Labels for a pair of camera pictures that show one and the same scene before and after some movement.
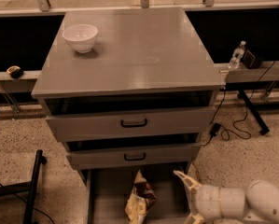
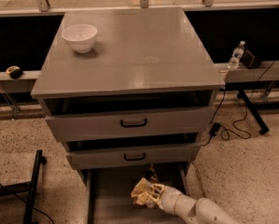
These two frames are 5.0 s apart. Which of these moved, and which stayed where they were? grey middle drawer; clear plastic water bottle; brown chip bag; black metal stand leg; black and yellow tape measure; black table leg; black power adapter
Moved: brown chip bag
Stayed: grey middle drawer; black and yellow tape measure; clear plastic water bottle; black power adapter; black metal stand leg; black table leg
